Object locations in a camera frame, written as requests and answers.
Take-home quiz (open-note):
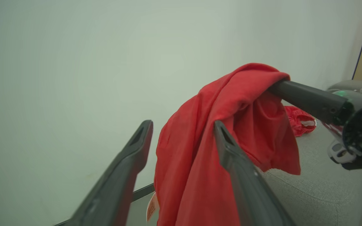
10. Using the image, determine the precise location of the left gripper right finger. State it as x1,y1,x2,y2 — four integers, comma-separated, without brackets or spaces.
213,120,295,226

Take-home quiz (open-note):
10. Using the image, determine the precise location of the red ruffled garment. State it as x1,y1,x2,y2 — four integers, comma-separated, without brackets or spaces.
284,106,317,137

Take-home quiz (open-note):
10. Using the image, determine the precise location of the grey upholstered cushion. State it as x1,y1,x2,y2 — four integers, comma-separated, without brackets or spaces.
259,100,362,226

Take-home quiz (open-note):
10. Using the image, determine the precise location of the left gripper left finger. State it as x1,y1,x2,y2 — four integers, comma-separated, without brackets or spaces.
70,120,154,226

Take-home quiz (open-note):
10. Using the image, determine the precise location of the dark grey baseboard strip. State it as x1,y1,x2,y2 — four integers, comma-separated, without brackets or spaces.
54,183,155,226

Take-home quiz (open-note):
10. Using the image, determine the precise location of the red shirt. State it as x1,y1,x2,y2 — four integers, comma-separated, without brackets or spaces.
154,63,301,226

